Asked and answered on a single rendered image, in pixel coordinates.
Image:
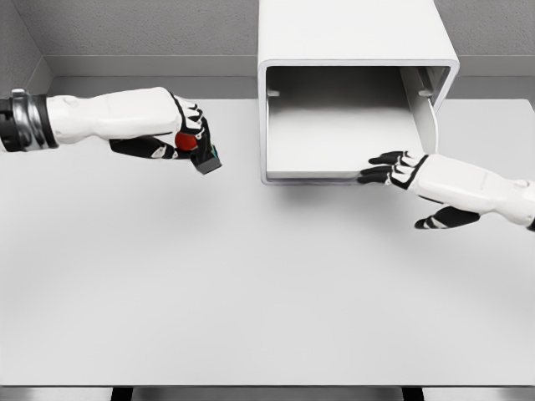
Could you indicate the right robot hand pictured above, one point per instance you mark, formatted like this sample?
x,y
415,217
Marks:
x,y
447,177

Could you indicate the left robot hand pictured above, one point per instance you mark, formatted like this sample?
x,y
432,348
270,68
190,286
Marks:
x,y
138,115

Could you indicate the load switch with red knob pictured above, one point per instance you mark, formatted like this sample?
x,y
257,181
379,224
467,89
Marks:
x,y
207,165

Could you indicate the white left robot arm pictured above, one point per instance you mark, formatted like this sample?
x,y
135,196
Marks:
x,y
50,119

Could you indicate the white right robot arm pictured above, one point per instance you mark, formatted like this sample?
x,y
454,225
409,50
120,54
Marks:
x,y
514,198

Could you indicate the white tabletop storage cabinet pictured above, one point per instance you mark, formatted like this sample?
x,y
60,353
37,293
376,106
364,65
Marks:
x,y
351,29

